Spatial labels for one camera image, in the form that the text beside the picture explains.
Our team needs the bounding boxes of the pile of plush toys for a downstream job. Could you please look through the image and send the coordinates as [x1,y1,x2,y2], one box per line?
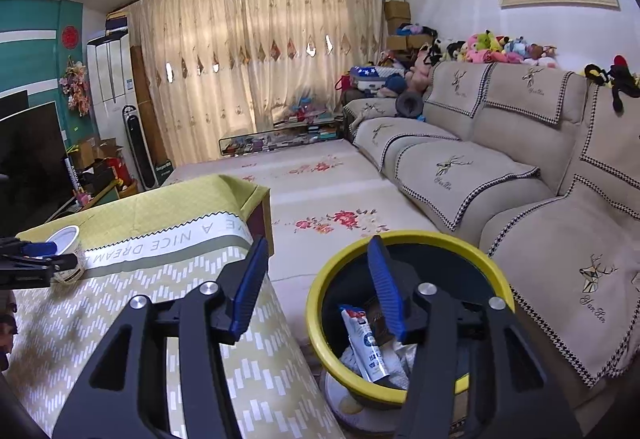
[344,22,561,98]

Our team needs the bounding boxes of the floral beige floor rug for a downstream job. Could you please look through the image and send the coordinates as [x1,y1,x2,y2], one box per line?
[168,140,435,345]

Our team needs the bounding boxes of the black yellow monkey plush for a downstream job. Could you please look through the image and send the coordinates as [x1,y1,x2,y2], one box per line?
[584,55,640,116]

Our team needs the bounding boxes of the low glass shelf with books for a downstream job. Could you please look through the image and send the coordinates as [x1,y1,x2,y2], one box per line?
[218,118,343,158]

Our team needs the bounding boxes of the black tower fan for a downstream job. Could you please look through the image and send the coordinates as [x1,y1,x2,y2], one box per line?
[122,104,157,190]

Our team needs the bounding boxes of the beige sectional sofa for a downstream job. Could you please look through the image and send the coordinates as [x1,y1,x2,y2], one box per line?
[345,62,639,410]

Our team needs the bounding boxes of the red fire extinguisher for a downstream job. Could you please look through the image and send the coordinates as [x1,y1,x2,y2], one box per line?
[105,158,134,189]

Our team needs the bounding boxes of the white cabinet air conditioner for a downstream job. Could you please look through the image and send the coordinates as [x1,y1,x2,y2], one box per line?
[86,30,138,177]

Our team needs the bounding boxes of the white blue tube packet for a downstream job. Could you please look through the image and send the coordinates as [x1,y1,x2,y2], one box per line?
[341,305,390,383]

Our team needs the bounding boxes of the yellow rimmed dark trash bin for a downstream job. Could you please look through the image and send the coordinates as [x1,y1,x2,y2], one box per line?
[306,230,515,407]

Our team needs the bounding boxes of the patterned green yellow tablecloth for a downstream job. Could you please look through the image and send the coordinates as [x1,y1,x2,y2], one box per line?
[6,175,342,438]

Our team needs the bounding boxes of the black flat television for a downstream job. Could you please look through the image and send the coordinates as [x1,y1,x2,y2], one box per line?
[0,102,74,237]

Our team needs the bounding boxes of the white plastic bowl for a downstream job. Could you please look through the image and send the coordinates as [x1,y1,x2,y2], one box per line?
[47,225,86,284]

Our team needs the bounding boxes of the artificial flower wall decoration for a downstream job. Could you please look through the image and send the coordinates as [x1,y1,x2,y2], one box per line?
[58,57,91,118]

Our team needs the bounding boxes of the stacked cardboard boxes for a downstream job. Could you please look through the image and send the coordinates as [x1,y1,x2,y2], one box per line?
[384,0,437,51]

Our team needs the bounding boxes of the cream embroidered curtains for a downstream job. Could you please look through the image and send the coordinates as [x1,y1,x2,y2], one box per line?
[127,0,384,166]

